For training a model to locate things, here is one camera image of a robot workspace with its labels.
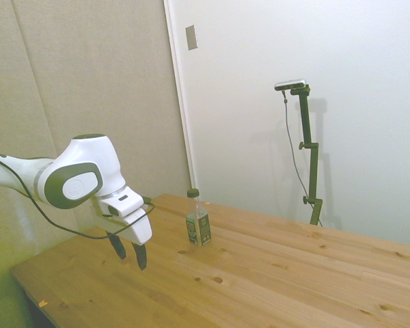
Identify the clear plastic bottle green cap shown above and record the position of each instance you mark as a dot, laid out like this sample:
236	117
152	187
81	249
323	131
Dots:
198	221

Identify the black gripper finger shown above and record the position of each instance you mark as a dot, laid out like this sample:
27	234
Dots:
140	258
119	248

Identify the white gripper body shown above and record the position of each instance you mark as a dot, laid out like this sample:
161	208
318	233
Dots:
138	229

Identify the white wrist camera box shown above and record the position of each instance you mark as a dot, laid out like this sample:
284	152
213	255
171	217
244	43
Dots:
121	203

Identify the black camera stand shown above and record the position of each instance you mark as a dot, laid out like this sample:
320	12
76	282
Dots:
310	150

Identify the silver exterior camera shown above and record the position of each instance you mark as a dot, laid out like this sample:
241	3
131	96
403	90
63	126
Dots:
290	84

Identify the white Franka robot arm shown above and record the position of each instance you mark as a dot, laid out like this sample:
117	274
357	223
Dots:
78	160

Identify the grey wall switch plate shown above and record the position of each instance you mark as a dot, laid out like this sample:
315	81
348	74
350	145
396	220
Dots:
191	37

